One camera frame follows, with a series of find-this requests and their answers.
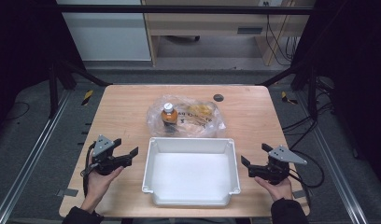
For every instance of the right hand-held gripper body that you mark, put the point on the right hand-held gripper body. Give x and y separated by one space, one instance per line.
283 154

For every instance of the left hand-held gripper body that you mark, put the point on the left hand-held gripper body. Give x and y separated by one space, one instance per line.
102 145

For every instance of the person's right hand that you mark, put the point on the person's right hand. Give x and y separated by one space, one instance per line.
277 187

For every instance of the person's left hand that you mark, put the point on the person's left hand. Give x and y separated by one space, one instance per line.
97 185

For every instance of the grey tape piece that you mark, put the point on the grey tape piece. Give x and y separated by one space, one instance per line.
68 192
299 194

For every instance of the yellow black tape piece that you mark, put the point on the yellow black tape piece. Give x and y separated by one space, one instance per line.
87 97
286 98

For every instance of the orange drink bottle white cap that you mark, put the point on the orange drink bottle white cap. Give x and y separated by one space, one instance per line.
169 115

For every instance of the clear plastic bag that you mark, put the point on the clear plastic bag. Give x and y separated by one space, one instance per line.
207 123

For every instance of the white plastic bin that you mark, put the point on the white plastic bin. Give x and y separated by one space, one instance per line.
191 174

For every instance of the yellow snack packet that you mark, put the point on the yellow snack packet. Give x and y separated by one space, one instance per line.
199 110

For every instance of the dark round table grommet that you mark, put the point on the dark round table grommet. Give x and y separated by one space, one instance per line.
218 97

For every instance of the black metal stand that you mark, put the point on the black metal stand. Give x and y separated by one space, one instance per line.
53 90
312 90

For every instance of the white cabinet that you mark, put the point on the white cabinet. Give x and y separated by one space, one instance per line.
107 37

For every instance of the aluminium floor rail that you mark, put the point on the aluminium floor rail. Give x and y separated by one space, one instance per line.
33 152
331 155

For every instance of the black horizontal frame bar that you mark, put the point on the black horizontal frame bar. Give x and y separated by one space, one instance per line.
179 9

